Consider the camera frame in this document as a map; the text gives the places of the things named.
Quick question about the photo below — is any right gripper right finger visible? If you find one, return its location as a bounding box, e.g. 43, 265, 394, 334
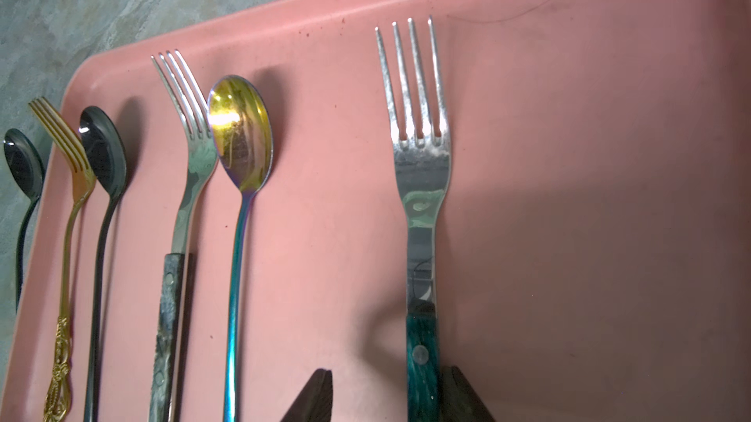
441, 365, 495, 422

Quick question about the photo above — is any gold fork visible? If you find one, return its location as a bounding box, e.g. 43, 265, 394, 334
29, 97, 96, 421

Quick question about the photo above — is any iridescent rainbow spoon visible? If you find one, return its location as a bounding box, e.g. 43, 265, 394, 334
208, 75, 274, 421

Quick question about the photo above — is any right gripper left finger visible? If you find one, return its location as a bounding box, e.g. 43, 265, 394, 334
282, 368, 334, 422

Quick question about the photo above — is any pink tray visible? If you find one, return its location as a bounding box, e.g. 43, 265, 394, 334
1, 0, 750, 421

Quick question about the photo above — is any patterned silver fork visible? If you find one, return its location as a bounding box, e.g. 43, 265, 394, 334
149, 50, 217, 421

